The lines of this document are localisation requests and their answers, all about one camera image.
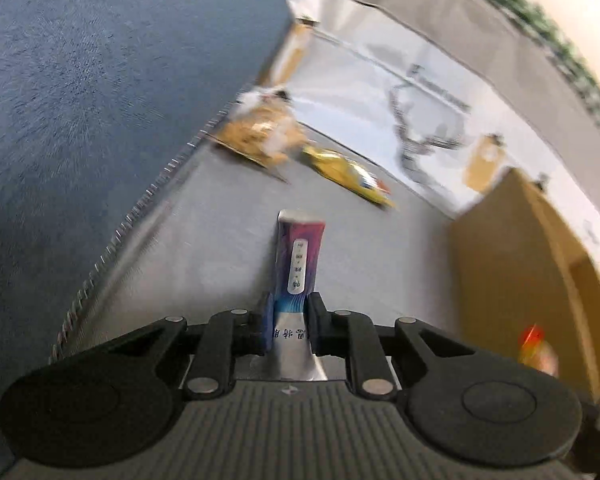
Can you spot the cardboard box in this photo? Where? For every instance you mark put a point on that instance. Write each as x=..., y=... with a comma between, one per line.
x=500, y=270

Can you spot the tan crisps bag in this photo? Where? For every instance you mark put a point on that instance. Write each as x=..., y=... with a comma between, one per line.
x=260, y=135

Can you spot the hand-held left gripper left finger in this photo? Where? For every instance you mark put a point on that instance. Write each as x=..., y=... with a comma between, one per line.
x=267, y=322

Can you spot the yellow snack packet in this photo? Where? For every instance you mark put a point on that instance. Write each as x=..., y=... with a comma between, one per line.
x=345, y=170

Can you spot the green patterned cloth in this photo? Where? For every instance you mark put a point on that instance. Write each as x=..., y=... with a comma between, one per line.
x=545, y=15

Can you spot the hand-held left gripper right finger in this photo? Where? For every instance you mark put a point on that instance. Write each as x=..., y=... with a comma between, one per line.
x=314, y=320

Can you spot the purple snack packet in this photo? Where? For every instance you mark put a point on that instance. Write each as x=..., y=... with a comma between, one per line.
x=300, y=260

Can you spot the red topped snack packet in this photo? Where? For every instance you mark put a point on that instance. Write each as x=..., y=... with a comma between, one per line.
x=536, y=347

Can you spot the blue mat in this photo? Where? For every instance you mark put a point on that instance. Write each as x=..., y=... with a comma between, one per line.
x=105, y=85

